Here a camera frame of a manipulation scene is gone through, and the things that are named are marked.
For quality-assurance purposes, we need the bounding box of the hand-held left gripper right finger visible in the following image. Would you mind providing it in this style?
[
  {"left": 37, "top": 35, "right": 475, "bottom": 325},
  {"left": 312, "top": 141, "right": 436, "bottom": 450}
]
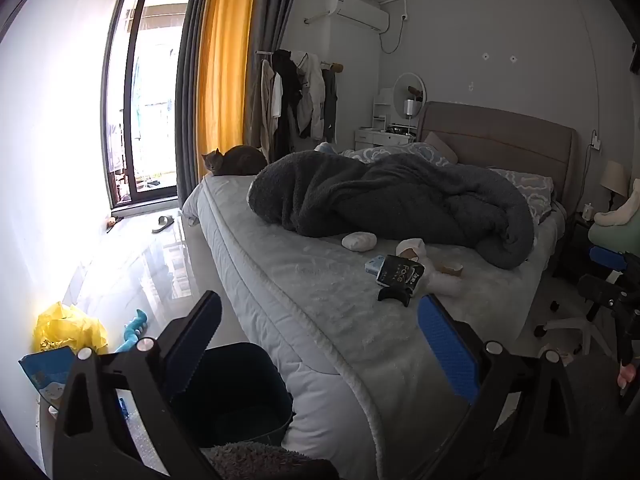
[{"left": 417, "top": 294, "right": 583, "bottom": 480}]

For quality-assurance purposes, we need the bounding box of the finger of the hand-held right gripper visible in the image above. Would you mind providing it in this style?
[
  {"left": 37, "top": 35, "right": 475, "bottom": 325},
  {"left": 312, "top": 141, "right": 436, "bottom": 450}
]
[
  {"left": 589, "top": 245, "right": 630, "bottom": 272},
  {"left": 577, "top": 274, "right": 626, "bottom": 322}
]

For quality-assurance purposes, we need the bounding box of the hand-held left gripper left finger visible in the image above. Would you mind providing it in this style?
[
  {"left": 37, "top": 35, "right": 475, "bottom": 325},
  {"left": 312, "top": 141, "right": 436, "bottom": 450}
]
[{"left": 52, "top": 290, "right": 223, "bottom": 480}]

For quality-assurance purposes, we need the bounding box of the dark teal trash bin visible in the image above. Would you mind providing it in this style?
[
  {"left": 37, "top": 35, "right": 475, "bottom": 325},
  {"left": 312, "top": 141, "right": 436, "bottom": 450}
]
[{"left": 185, "top": 342, "right": 296, "bottom": 453}]

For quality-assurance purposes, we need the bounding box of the dark nightstand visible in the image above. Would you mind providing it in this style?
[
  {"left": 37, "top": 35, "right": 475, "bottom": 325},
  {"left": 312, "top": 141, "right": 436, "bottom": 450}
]
[{"left": 552, "top": 211, "right": 595, "bottom": 279}]

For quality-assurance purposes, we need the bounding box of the white and green plush toy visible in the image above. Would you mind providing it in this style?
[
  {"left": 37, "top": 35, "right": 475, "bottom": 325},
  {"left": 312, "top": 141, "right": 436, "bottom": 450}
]
[{"left": 587, "top": 178, "right": 640, "bottom": 248}]

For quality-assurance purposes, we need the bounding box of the white office chair base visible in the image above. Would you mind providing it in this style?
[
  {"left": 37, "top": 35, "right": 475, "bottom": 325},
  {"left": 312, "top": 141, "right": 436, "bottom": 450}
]
[{"left": 534, "top": 300, "right": 603, "bottom": 357}]

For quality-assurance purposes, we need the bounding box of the blue dinosaur toy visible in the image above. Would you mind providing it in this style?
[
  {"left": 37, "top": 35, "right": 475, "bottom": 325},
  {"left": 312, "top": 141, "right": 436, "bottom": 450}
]
[{"left": 114, "top": 308, "right": 149, "bottom": 353}]

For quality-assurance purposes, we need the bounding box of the black game controller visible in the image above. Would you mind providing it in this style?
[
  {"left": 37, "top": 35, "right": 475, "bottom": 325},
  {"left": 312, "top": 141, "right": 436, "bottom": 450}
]
[{"left": 377, "top": 286, "right": 415, "bottom": 307}]

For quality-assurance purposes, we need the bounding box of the beige table lamp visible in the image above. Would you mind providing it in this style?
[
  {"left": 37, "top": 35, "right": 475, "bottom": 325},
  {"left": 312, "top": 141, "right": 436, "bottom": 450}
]
[{"left": 600, "top": 160, "right": 628, "bottom": 211}]

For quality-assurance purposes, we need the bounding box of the black packet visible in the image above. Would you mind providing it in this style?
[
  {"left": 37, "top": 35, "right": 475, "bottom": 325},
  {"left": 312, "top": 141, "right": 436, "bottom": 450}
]
[{"left": 375, "top": 255, "right": 426, "bottom": 288}]

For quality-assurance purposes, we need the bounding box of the patterned pillow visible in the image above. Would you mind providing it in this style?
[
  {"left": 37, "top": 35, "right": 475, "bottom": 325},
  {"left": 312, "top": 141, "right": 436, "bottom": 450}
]
[{"left": 487, "top": 167, "right": 555, "bottom": 223}]

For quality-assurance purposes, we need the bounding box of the bed with grey sheet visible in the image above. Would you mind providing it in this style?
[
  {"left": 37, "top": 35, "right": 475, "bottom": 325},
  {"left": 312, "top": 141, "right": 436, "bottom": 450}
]
[{"left": 181, "top": 172, "right": 568, "bottom": 480}]

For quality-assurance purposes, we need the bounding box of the yellow plastic bag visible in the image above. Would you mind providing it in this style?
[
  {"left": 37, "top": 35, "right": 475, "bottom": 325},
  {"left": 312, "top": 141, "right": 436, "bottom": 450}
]
[{"left": 32, "top": 301, "right": 108, "bottom": 356}]

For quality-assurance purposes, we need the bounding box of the grey fluffy cloth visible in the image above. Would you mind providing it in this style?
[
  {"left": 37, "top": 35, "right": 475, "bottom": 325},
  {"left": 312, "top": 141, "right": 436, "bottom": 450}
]
[{"left": 200, "top": 441, "right": 341, "bottom": 480}]

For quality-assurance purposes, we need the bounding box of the blue pet food bag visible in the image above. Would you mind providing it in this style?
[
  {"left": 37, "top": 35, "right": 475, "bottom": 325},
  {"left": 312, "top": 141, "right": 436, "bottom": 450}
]
[{"left": 18, "top": 347, "right": 86, "bottom": 411}]

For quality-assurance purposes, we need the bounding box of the brown upholstered headboard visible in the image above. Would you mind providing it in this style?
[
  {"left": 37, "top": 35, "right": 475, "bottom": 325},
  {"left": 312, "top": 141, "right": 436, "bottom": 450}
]
[{"left": 417, "top": 101, "right": 578, "bottom": 221}]

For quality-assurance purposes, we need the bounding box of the dark grey fluffy blanket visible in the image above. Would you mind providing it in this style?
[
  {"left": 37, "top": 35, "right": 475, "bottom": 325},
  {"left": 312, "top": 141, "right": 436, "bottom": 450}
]
[{"left": 247, "top": 150, "right": 535, "bottom": 268}]

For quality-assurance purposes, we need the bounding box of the grey cat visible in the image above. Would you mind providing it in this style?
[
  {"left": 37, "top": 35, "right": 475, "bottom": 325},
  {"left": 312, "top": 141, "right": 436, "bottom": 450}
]
[{"left": 201, "top": 145, "right": 268, "bottom": 177}]

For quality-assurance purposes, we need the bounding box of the pink pillow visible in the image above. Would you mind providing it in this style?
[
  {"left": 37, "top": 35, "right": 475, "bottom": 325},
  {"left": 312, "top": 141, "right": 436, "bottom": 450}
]
[{"left": 424, "top": 131, "right": 459, "bottom": 165}]

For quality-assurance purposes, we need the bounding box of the white vanity desk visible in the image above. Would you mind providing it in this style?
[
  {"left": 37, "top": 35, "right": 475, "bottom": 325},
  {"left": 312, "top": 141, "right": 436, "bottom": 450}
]
[{"left": 354, "top": 87, "right": 418, "bottom": 151}]

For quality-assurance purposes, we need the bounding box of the grey curtain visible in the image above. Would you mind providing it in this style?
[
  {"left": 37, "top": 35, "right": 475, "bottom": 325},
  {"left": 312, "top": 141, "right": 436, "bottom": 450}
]
[
  {"left": 172, "top": 0, "right": 217, "bottom": 211},
  {"left": 242, "top": 0, "right": 303, "bottom": 158}
]

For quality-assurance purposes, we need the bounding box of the beige coat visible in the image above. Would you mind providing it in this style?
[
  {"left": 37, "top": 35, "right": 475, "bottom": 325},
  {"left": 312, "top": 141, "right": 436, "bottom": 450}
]
[{"left": 247, "top": 57, "right": 276, "bottom": 161}]

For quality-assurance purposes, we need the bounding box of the round mirror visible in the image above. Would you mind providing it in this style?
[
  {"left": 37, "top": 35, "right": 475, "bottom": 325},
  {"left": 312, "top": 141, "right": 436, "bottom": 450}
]
[{"left": 392, "top": 72, "right": 427, "bottom": 126}]

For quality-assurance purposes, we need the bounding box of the black framed window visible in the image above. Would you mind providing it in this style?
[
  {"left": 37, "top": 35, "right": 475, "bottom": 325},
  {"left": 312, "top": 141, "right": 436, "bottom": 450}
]
[{"left": 100, "top": 0, "right": 198, "bottom": 208}]

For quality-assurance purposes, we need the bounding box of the dark grey garment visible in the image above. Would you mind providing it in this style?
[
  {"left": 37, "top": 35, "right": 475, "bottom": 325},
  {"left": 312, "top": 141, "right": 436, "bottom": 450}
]
[{"left": 322, "top": 67, "right": 339, "bottom": 143}]

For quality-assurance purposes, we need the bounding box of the black garment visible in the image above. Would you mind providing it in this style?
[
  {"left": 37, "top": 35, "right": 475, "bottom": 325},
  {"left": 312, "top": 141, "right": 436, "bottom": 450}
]
[{"left": 272, "top": 50, "right": 302, "bottom": 151}]

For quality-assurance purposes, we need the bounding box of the yellow curtain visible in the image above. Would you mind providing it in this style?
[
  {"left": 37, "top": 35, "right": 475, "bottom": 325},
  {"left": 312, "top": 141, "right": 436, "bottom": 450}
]
[{"left": 196, "top": 0, "right": 258, "bottom": 176}]

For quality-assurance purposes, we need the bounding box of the clothes rack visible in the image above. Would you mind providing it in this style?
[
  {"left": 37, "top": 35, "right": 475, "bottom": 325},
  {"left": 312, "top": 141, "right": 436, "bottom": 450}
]
[{"left": 256, "top": 50, "right": 346, "bottom": 72}]

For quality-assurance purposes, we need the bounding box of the white air conditioner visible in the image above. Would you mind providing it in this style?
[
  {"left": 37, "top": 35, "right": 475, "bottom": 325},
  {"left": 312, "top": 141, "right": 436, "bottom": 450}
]
[{"left": 325, "top": 0, "right": 391, "bottom": 33}]

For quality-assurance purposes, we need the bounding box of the wall charger with cable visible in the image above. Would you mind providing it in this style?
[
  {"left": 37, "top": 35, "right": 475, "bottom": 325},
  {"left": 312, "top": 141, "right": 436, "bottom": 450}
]
[{"left": 582, "top": 130, "right": 602, "bottom": 211}]

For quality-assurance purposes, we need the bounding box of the white power cable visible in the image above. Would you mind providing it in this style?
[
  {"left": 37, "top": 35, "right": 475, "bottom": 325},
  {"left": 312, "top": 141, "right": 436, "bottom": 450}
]
[{"left": 378, "top": 0, "right": 410, "bottom": 55}]

